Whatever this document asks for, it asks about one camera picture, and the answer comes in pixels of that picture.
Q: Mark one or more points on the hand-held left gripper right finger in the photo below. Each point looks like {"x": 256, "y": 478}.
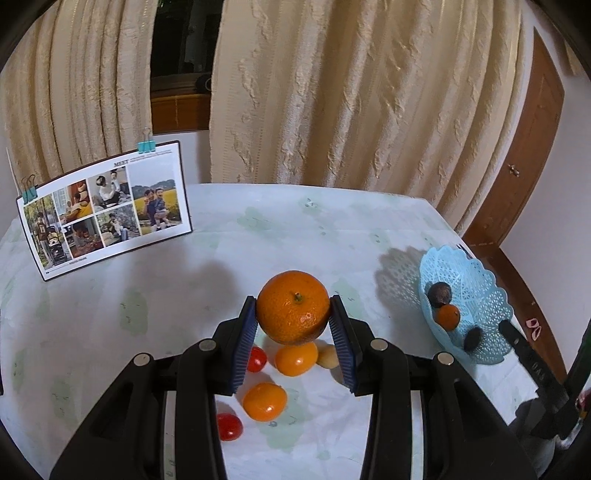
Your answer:
{"x": 340, "y": 346}

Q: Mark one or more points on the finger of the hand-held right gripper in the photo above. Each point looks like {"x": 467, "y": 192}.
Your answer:
{"x": 538, "y": 374}

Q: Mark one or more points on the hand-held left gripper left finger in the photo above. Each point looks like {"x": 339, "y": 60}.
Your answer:
{"x": 244, "y": 341}

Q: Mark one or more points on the small yellow loquat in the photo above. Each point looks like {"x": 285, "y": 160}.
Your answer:
{"x": 328, "y": 357}

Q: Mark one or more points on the red cherry tomato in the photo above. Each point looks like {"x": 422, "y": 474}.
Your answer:
{"x": 230, "y": 427}
{"x": 256, "y": 360}

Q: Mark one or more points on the orange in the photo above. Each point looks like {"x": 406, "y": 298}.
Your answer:
{"x": 264, "y": 402}
{"x": 295, "y": 361}
{"x": 291, "y": 309}
{"x": 448, "y": 317}

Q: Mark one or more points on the light blue plastic basket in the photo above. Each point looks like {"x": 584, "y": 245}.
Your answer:
{"x": 480, "y": 290}

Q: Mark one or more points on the small pink floor item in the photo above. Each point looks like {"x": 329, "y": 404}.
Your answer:
{"x": 534, "y": 328}

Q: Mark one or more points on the dark brown passion fruit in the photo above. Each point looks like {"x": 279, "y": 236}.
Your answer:
{"x": 472, "y": 339}
{"x": 439, "y": 294}

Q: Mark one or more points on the white printed tablecloth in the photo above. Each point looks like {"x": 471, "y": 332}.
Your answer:
{"x": 138, "y": 332}

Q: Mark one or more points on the photo collage board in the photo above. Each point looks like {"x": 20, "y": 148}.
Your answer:
{"x": 106, "y": 212}

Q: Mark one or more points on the metal door knob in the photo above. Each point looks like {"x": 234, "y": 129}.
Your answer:
{"x": 514, "y": 170}

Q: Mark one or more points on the teal binder clip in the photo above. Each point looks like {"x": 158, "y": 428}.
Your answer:
{"x": 28, "y": 190}
{"x": 147, "y": 146}

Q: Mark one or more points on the wooden window sill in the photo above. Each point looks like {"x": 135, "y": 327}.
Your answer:
{"x": 180, "y": 108}

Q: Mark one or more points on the cream textured curtain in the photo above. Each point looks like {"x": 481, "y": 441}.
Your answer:
{"x": 369, "y": 101}
{"x": 78, "y": 92}

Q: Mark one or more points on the dark window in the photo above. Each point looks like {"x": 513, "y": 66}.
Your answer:
{"x": 184, "y": 37}

